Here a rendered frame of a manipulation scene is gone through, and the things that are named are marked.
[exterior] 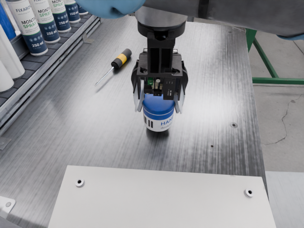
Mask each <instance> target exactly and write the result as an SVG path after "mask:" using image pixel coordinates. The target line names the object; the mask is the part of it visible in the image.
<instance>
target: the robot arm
mask: <svg viewBox="0 0 304 228"><path fill-rule="evenodd" d="M74 1H75V2H76V3H77V4H78V5H79V6H80V7H82V8H83V9H84V10H86V11H87V12H89V13H90V14H92V15H94V16H97V17H100V18H103V19H118V18H121V17H124V16H126V15H127V14H131V13H133V12H135V17H136V20H137V23H138V32H139V33H140V34H141V35H143V36H144V37H147V48H143V52H142V53H140V54H139V59H137V60H136V65H135V66H134V68H133V70H132V75H131V82H132V85H133V99H134V104H135V112H137V110H138V112H141V109H142V107H143V101H144V99H145V94H147V95H148V94H153V96H162V94H163V100H174V102H175V110H176V113H179V112H180V114H181V113H182V106H183V103H184V99H185V90H186V86H187V84H188V72H187V69H186V67H185V65H184V61H183V60H182V56H181V54H179V53H178V49H174V46H175V42H176V38H177V37H179V36H181V35H182V34H183V33H184V31H185V24H186V20H187V16H190V17H195V18H201V19H207V20H212V21H216V22H221V23H225V24H230V25H235V26H239V27H244V28H248V29H253V30H258V31H262V32H266V33H272V34H276V35H277V36H278V37H279V38H281V39H285V40H304V0H74ZM0 228H22V227H20V226H18V225H16V224H14V223H12V222H10V221H8V220H6V219H5V218H3V217H1V216H0Z"/></svg>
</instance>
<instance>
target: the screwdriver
mask: <svg viewBox="0 0 304 228"><path fill-rule="evenodd" d="M131 55H132V51H131V50H130V49H128V48H126V49H125V50H124V51H123V52H122V53H121V54H119V55H118V56H117V57H116V58H115V59H114V60H113V61H112V62H111V66H112V68H111V69H110V70H109V71H108V72H107V73H106V74H105V75H104V76H103V77H102V78H101V79H100V80H99V81H98V82H97V83H96V84H95V85H94V86H97V85H98V84H99V83H100V82H101V81H102V80H103V79H104V78H105V77H106V76H107V75H108V74H109V73H110V72H111V71H112V70H113V69H115V70H117V69H119V68H120V67H121V66H122V65H123V64H124V63H125V62H126V61H127V59H128V58H129V57H130V56H131Z"/></svg>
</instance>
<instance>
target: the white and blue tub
mask: <svg viewBox="0 0 304 228"><path fill-rule="evenodd" d="M142 104H143V120H144V124H145V126H146V127H147V128H148V129H150V130H152V131H156V132H161V131H165V130H167V129H168V128H169V127H170V126H171V125H172V122H173V114H174V107H175V102H174V100H163V94H162V95H161V96H153V94H148V95H147V94H145V99H144V101H143V102H142Z"/></svg>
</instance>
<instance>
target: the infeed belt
mask: <svg viewBox="0 0 304 228"><path fill-rule="evenodd" d="M91 16H92V14H90V13H89V14H88V15H84V16H80V19H81V21H80V22H79V23H77V24H70V26H71V31H70V32H68V33H59V35H60V38H61V40H60V42H58V43H56V44H46V46H47V48H48V53H47V54H46V55H44V56H41V57H33V56H32V55H31V54H30V52H29V53H28V54H26V55H25V56H24V57H23V58H22V59H21V60H20V62H21V64H22V66H23V68H24V69H25V71H26V73H25V75H24V76H23V77H21V78H19V79H17V80H13V81H14V83H15V85H14V87H13V89H11V90H10V91H7V92H5V93H0V107H1V106H2V105H3V104H4V103H5V102H6V101H7V100H8V99H9V98H10V97H11V96H12V95H13V94H14V93H15V92H16V91H17V90H18V89H19V88H20V87H21V86H22V85H23V84H24V83H25V82H26V81H27V80H28V79H29V78H30V77H31V76H32V75H33V74H34V73H35V72H36V71H37V70H38V69H39V68H40V67H41V66H42V65H43V64H44V63H45V62H46V61H47V60H48V59H49V58H50V57H51V56H52V55H53V54H54V53H55V52H56V51H57V50H58V49H59V48H60V47H61V46H62V45H63V44H64V43H65V42H66V41H67V40H68V39H69V38H70V37H71V36H72V35H73V34H74V33H75V32H76V31H77V30H78V29H79V28H80V27H81V26H82V25H83V24H84V23H85V22H86V21H87V20H88V19H89V18H90V17H91Z"/></svg>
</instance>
